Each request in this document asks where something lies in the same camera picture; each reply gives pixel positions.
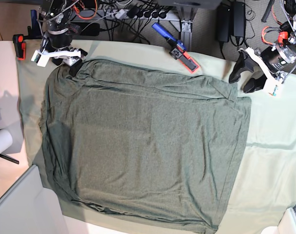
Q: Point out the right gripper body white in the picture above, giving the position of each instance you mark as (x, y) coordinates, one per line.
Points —
(70, 58)

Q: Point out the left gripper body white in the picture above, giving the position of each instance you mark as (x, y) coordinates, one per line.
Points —
(273, 84)

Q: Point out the green T-shirt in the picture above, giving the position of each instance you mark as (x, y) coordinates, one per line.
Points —
(142, 145)

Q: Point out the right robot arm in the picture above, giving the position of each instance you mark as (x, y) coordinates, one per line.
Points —
(56, 44)

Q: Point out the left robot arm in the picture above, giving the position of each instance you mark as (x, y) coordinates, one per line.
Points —
(276, 62)

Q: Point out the black flat power brick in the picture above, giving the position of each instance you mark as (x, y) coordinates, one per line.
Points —
(85, 29)

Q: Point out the blue spring clamp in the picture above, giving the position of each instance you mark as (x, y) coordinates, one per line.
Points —
(34, 31)

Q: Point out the orange black corner clamp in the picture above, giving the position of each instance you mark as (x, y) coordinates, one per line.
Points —
(19, 46)

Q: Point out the right black power adapter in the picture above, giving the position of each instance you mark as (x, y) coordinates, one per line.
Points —
(239, 19)

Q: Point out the black power adapter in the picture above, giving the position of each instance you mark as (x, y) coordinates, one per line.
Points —
(223, 23)
(239, 19)

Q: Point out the left black power adapter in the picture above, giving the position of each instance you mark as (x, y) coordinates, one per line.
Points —
(223, 23)

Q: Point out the blue orange bar clamp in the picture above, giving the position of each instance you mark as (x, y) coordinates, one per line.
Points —
(178, 50)

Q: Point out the white power strip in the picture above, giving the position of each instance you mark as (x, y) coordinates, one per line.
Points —
(156, 14)

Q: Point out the light green table cloth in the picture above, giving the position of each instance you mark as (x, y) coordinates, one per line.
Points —
(265, 185)

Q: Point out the white cylindrical cup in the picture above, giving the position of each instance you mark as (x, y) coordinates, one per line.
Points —
(6, 140)

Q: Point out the black stick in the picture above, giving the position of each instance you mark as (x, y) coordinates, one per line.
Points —
(8, 158)

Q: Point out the white bin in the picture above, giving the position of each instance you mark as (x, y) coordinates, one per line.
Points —
(29, 208)

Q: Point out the aluminium frame post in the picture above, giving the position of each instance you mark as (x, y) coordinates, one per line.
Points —
(186, 15)

